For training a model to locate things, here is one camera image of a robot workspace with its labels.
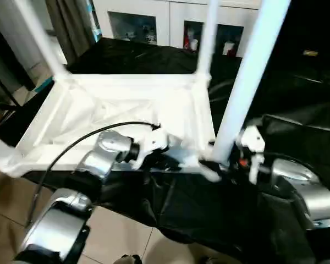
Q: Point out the white plastic table leg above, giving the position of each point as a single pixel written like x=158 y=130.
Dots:
x=41 y=36
x=250 y=77
x=207 y=36
x=0 y=151

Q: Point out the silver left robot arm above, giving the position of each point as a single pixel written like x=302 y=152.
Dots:
x=104 y=154

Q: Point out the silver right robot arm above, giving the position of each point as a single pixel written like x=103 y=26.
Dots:
x=302 y=190

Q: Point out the black table mat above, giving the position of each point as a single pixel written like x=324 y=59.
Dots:
x=297 y=126

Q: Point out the black left robot foot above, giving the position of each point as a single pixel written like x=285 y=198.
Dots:
x=129 y=259

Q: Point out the red bottle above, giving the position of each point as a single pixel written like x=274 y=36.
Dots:
x=187 y=41

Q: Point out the blue floor mat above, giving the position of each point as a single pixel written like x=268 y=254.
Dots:
x=44 y=82

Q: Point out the white display cabinet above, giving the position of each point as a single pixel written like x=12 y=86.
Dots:
x=154 y=16

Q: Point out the teal patterned cloth strip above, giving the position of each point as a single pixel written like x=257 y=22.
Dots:
x=93 y=19

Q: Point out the grey curtain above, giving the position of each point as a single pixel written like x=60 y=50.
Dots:
x=69 y=25

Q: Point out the black cabinet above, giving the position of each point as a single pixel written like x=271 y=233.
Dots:
x=313 y=27

